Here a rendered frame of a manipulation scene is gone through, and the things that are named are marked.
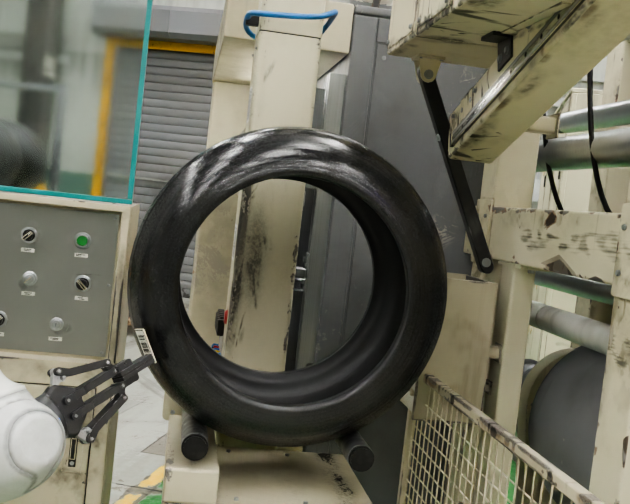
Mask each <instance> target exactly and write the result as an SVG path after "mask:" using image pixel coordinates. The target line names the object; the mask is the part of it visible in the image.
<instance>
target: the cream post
mask: <svg viewBox="0 0 630 504"><path fill-rule="evenodd" d="M325 4H326V0H259V8H258V10H261V11H273V12H286V13H303V14H319V13H325ZM323 22H324V19H321V20H298V19H283V18H271V17H260V18H259V26H258V27H256V36H255V45H254V54H252V57H253V64H252V73H251V82H250V88H251V86H252V94H251V104H250V113H249V121H248V123H247V124H246V129H245V132H249V131H253V130H258V129H263V128H270V127H283V126H296V127H308V128H312V121H313V112H314V103H315V94H316V85H317V76H318V67H319V58H320V49H321V39H322V31H323ZM305 184H306V183H304V182H300V181H295V180H288V179H269V180H265V181H262V182H259V183H256V184H253V185H251V186H249V187H246V188H244V189H242V190H240V191H239V194H238V203H237V213H236V222H235V224H236V225H237V234H236V243H235V253H234V261H233V260H232V262H231V270H230V278H229V287H228V297H227V306H226V310H228V317H227V324H224V334H223V343H222V354H221V355H222V356H223V357H225V358H227V359H228V360H230V361H232V362H234V363H236V364H239V365H241V366H244V367H247V368H250V369H255V370H260V371H268V372H282V371H285V363H286V354H287V345H288V336H289V327H290V318H291V309H292V300H293V291H294V282H295V273H296V264H297V255H298V246H299V237H300V228H301V220H302V211H303V202H304V193H305ZM214 432H215V440H216V446H226V447H240V448H254V449H269V450H276V447H274V446H264V445H259V444H254V443H249V442H245V441H241V440H238V439H235V438H232V437H229V436H226V435H224V434H222V433H219V432H217V431H215V430H214Z"/></svg>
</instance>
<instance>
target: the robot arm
mask: <svg viewBox="0 0 630 504"><path fill-rule="evenodd" d="M154 362H155V359H154V358H153V355H152V354H148V355H144V356H141V357H139V358H137V359H136V360H134V361H131V359H125V360H122V361H120V362H119V363H117V364H115V365H112V364H111V360H110V359H104V360H100V361H96V362H92V363H88V364H85V365H81V366H77V367H73V368H62V367H57V368H53V369H49V370H48V372H47V375H48V376H49V377H50V386H48V387H47V388H46V389H45V391H44V392H43V393H42V394H41V395H40V396H38V397H36V398H35V399H34V398H33V397H32V395H31V394H30V393H29V392H28V390H27V389H26V387H25V385H21V384H18V383H15V382H13V381H11V380H10V379H8V378H7V377H6V376H5V375H4V374H3V373H2V372H1V370H0V503H3V502H7V501H11V500H13V499H16V498H19V497H21V496H23V495H25V494H27V493H29V492H31V491H32V490H34V489H36V488H37V487H39V486H40V485H41V484H43V483H44V482H45V481H46V480H47V479H48V478H49V477H50V476H51V475H52V474H53V473H54V472H55V470H56V469H57V468H58V466H59V464H60V462H61V460H62V458H63V455H64V452H65V447H66V439H67V438H73V437H76V438H78V439H80V443H81V444H88V443H93V442H94V441H95V439H96V437H97V434H98V432H99V430H100V429H101V428H102V427H103V426H104V425H105V424H106V423H107V422H108V421H109V419H110V418H111V417H112V416H113V415H114V414H115V413H116V412H117V411H118V410H119V409H120V408H121V406H122V405H123V404H124V403H125V402H126V401H127V400H128V396H127V395H126V394H125V389H126V387H127V386H129V385H131V384H132V383H134V382H135V381H137V380H138V379H139V375H138V372H140V371H141V370H143V369H145V368H146V367H148V366H150V365H151V364H153V363H154ZM100 368H101V369H102V370H103V371H102V372H101V373H99V374H97V375H96V376H94V377H92V378H91V379H89V380H87V381H86V382H84V383H82V384H81V385H79V386H77V387H76V388H71V387H66V386H60V385H59V383H60V382H63V381H65V379H66V377H70V376H74V375H78V374H81V373H85V372H89V371H93V370H96V369H100ZM110 378H112V380H113V383H115V384H111V386H109V387H107V388H106V389H104V390H102V391H101V392H99V393H97V394H96V395H94V396H93V397H91V398H89V399H88V400H86V401H84V402H83V400H82V396H84V395H86V394H87V393H88V392H89V391H91V390H93V389H94V388H96V387H97V386H99V385H101V384H102V383H104V382H106V381H107V380H109V379H110ZM113 396H114V397H113ZM111 397H113V398H112V399H111V400H110V401H109V402H108V403H107V405H106V406H105V407H104V408H103V409H102V410H101V411H100V412H99V413H98V414H97V415H96V416H95V417H94V418H93V419H92V420H91V422H90V423H89V424H88V425H87V426H86V427H84V428H82V425H83V423H84V421H85V418H86V416H87V413H88V412H90V411H91V410H93V409H94V408H95V407H96V406H98V405H100V404H101V403H103V402H105V401H106V400H108V399H109V398H111ZM81 428H82V429H81Z"/></svg>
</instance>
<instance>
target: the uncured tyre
mask: <svg viewBox="0 0 630 504"><path fill-rule="evenodd" d="M269 179H288V180H295V181H300V182H304V183H307V184H310V185H312V186H315V187H317V188H319V189H321V190H323V191H325V192H327V193H328V194H330V195H331V196H333V197H334V198H335V199H337V200H338V201H339V202H340V203H341V204H343V205H344V206H345V207H346V208H347V209H348V211H349V212H350V213H351V214H352V215H353V217H354V218H355V219H356V221H357V222H358V224H359V226H360V227H361V229H362V231H363V233H364V235H365V238H366V240H367V243H368V246H369V250H370V254H371V259H372V268H373V281H372V290H371V295H370V299H369V303H368V306H367V308H366V311H365V313H364V316H363V318H362V320H361V321H360V323H359V325H358V326H357V328H356V329H355V331H354V332H353V334H352V335H351V336H350V337H349V338H348V340H347V341H346V342H345V343H344V344H343V345H342V346H341V347H339V348H338V349H337V350H336V351H335V352H333V353H332V354H330V355H329V356H327V357H326V358H324V359H322V360H321V361H319V362H317V363H314V364H312V365H309V366H307V367H304V368H300V369H296V370H291V371H282V372H268V371H260V370H255V369H250V368H247V367H244V366H241V365H239V364H236V363H234V362H232V361H230V360H228V359H227V358H225V357H223V356H222V355H220V354H219V353H218V352H216V351H215V350H214V349H213V348H212V347H210V346H209V345H208V344H207V343H206V342H205V340H204V339H203V338H202V337H201V336H200V334H199V333H198V332H197V330H196V329H195V327H194V326H193V324H192V322H191V320H190V318H189V316H188V314H187V311H186V309H185V306H184V303H183V299H182V294H181V287H180V273H181V268H182V264H183V261H184V257H185V254H186V252H187V249H188V247H189V245H190V243H191V241H192V239H193V237H194V235H195V233H196V232H197V230H198V229H199V227H200V226H201V224H202V223H203V222H204V220H205V219H206V218H207V217H208V216H209V215H210V214H211V213H212V211H213V210H215V209H216V208H217V207H218V206H219V205H220V204H221V203H222V202H224V201H225V200H226V199H228V198H229V197H231V196H232V195H234V194H235V193H237V192H239V191H240V190H242V189H244V188H246V187H249V186H251V185H253V184H256V183H259V182H262V181H265V180H269ZM127 299H128V310H129V316H130V321H131V326H132V330H133V333H134V337H135V340H136V343H137V345H138V348H139V350H140V353H141V355H142V356H144V354H143V351H142V348H141V346H140V343H139V340H138V337H137V335H136V332H135V329H144V330H145V332H146V335H147V338H148V340H149V343H150V346H151V349H152V351H153V354H154V357H155V359H156V362H157V363H153V364H151V365H150V366H148V368H149V370H150V372H151V373H152V375H153V376H154V378H155V379H156V381H157V382H158V383H159V385H160V386H161V387H162V389H163V390H164V391H165V392H166V393H167V394H168V396H169V397H170V398H171V399H172V400H173V401H174V402H175V403H176V404H177V405H178V406H180V407H181V408H182V409H183V410H184V411H185V412H187V413H188V414H189V415H191V416H192V417H193V418H195V419H196V420H198V421H199V422H201V423H202V424H204V425H206V426H208V427H209V428H211V429H213V430H215V431H217V432H219V433H222V434H224V435H226V436H229V437H232V438H235V439H238V440H241V441H245V442H249V443H254V444H259V445H266V446H277V447H297V446H307V445H314V444H319V443H324V442H328V441H331V440H335V439H338V438H340V437H343V436H346V435H348V434H351V433H353V432H355V431H357V430H359V429H361V428H363V427H365V426H366V425H368V424H370V423H371V422H373V421H375V420H376V419H378V418H379V417H380V416H382V415H383V414H384V413H386V412H387V411H388V410H389V409H391V408H392V407H393V406H394V405H395V404H396V403H397V402H398V401H399V400H400V399H401V398H402V397H403V396H404V395H405V394H406V393H407V392H408V391H409V389H410V388H411V387H412V386H413V385H414V383H415V382H416V381H417V379H418V378H419V376H420V375H421V373H422V372H423V370H424V368H425V367H426V365H427V363H428V361H429V359H430V357H431V355H432V353H433V351H434V349H435V346H436V344H437V341H438V338H439V336H440V332H441V329H442V325H443V321H444V316H445V310H446V303H447V270H446V262H445V256H444V251H443V247H442V243H441V239H440V236H439V233H438V230H437V228H436V225H435V223H434V220H433V218H432V216H431V214H430V212H429V210H428V208H427V206H426V204H425V203H424V201H423V200H422V198H421V196H420V195H419V194H418V192H417V191H416V189H415V188H414V187H413V185H412V184H411V183H410V182H409V181H408V180H407V178H406V177H405V176H404V175H403V174H402V173H401V172H400V171H399V170H398V169H397V168H396V167H395V166H393V165H392V164H391V163H390V162H389V161H387V160H386V159H385V158H384V157H382V156H381V155H379V154H378V153H376V152H375V151H373V150H372V149H370V148H368V147H367V146H365V145H363V144H361V143H359V142H357V141H355V140H352V139H350V138H348V137H345V136H342V135H339V134H336V133H333V132H329V131H325V130H321V129H315V128H308V127H296V126H283V127H270V128H263V129H258V130H253V131H249V132H245V133H242V134H239V135H236V136H233V137H231V138H228V139H226V140H223V141H221V142H219V143H217V144H215V145H213V146H211V147H210V148H208V149H206V150H205V151H203V152H201V153H200V154H198V155H197V156H195V157H194V158H193V159H191V160H190V161H189V162H188V163H186V164H185V165H184V166H183V167H182V168H181V169H180V170H178V171H177V172H176V173H175V174H174V175H173V176H172V177H171V178H170V180H169V181H168V182H167V183H166V184H165V185H164V187H163V188H162V189H161V190H160V192H159V193H158V194H157V196H156V197H155V199H154V200H153V202H152V203H151V205H150V207H149V208H148V210H147V212H146V214H145V216H144V218H143V220H142V222H141V224H140V227H139V229H138V232H137V235H136V238H135V241H134V244H133V248H132V252H131V256H130V261H129V268H128V278H127Z"/></svg>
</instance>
